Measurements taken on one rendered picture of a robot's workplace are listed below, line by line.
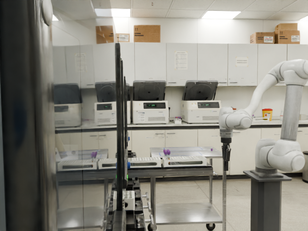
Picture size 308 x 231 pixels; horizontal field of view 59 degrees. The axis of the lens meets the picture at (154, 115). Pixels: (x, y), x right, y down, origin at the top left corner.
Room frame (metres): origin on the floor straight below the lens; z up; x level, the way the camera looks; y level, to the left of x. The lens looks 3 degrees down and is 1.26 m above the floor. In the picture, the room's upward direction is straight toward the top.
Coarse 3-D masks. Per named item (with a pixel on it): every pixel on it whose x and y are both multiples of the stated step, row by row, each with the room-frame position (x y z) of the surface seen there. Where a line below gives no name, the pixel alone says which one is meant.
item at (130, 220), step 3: (132, 210) 1.05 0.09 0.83; (126, 213) 1.05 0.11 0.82; (129, 213) 1.05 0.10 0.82; (132, 213) 1.05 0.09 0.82; (126, 216) 1.02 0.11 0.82; (129, 216) 1.02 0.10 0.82; (132, 216) 1.02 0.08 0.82; (126, 219) 1.00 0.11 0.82; (129, 219) 1.00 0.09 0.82; (132, 219) 1.00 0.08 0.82; (126, 222) 0.97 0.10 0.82; (129, 222) 0.97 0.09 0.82; (132, 222) 0.97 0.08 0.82; (126, 225) 0.93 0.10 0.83; (129, 225) 0.93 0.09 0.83; (132, 225) 0.93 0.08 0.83; (126, 228) 0.93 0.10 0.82; (129, 228) 0.93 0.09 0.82
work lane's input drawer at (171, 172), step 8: (136, 168) 1.80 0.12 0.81; (144, 168) 1.80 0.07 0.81; (152, 168) 1.80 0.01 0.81; (160, 168) 1.81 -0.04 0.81; (168, 168) 1.81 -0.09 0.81; (176, 168) 1.82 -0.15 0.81; (184, 168) 1.82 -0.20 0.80; (192, 168) 1.82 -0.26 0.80; (200, 168) 1.82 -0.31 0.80; (208, 168) 1.83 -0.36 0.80; (128, 176) 1.78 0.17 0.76; (136, 176) 1.78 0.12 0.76; (144, 176) 1.79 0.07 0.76; (152, 176) 1.79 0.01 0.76
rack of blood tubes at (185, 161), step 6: (180, 156) 1.93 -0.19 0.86; (186, 156) 1.93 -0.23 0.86; (192, 156) 1.93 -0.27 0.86; (198, 156) 1.94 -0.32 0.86; (162, 162) 1.90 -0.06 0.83; (168, 162) 1.82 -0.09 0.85; (174, 162) 1.90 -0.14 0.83; (180, 162) 1.93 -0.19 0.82; (186, 162) 1.93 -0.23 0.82; (192, 162) 1.94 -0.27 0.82; (198, 162) 1.94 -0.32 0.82; (204, 162) 1.84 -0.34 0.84
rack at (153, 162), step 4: (128, 160) 1.82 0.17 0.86; (132, 160) 1.80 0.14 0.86; (136, 160) 1.80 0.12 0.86; (140, 160) 1.81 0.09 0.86; (144, 160) 1.81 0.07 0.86; (148, 160) 1.81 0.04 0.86; (152, 160) 1.81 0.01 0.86; (156, 160) 1.81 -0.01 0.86; (160, 160) 1.82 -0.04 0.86; (132, 164) 1.86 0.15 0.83; (136, 164) 1.90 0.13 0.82; (140, 164) 1.90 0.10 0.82; (144, 164) 1.90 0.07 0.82; (148, 164) 1.91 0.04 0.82; (152, 164) 1.91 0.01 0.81; (156, 164) 1.91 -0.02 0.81; (160, 164) 1.82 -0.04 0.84
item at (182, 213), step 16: (224, 176) 2.16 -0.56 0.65; (224, 192) 2.16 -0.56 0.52; (160, 208) 2.45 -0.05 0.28; (176, 208) 2.45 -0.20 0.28; (192, 208) 2.45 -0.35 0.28; (208, 208) 2.44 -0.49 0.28; (224, 208) 2.16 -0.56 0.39; (160, 224) 2.15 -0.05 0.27; (176, 224) 2.16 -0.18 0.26; (208, 224) 2.58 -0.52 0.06; (224, 224) 2.16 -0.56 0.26
